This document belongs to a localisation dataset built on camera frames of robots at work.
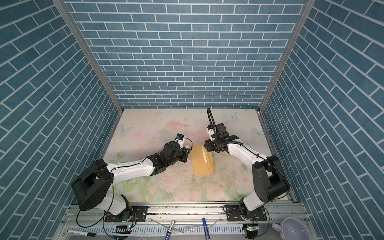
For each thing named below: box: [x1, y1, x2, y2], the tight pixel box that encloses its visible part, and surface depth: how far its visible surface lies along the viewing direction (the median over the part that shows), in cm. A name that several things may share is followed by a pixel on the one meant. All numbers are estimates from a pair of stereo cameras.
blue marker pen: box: [202, 217, 211, 240], surface depth 70 cm
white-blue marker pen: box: [164, 220, 176, 240], surface depth 70 cm
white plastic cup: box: [271, 217, 311, 240], surface depth 68 cm
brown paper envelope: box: [190, 143, 215, 177], surface depth 93 cm
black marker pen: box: [66, 229, 97, 237], surface depth 69 cm
